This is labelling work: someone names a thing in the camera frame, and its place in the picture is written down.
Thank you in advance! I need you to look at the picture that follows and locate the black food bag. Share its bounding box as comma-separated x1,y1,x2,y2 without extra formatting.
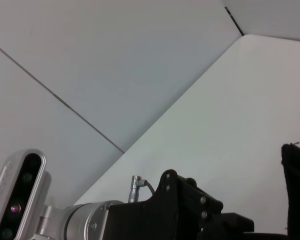
198,141,300,240

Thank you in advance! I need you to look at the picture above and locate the grey left gripper cable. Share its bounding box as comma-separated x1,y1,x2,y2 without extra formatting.
128,175,156,204

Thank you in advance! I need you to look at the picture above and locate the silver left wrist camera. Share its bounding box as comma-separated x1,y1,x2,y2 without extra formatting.
0,149,66,240

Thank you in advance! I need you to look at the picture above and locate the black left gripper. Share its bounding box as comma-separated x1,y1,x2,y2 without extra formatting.
107,169,255,240

